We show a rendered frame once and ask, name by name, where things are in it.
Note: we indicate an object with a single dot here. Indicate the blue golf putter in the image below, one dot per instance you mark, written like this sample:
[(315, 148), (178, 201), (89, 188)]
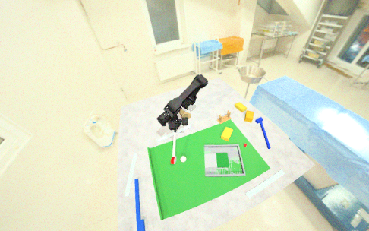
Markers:
[(259, 120)]

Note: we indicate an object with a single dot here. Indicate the green putting mat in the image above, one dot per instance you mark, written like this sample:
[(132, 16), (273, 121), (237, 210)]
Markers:
[(183, 185)]

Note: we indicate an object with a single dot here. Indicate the yellow rectangular block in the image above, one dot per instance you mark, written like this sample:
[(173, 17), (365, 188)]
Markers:
[(240, 107), (227, 134), (249, 116)]

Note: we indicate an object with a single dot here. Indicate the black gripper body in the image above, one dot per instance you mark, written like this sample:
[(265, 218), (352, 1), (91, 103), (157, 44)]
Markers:
[(183, 122)]

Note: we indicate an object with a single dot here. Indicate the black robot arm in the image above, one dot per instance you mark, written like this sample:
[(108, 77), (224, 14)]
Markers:
[(185, 99)]

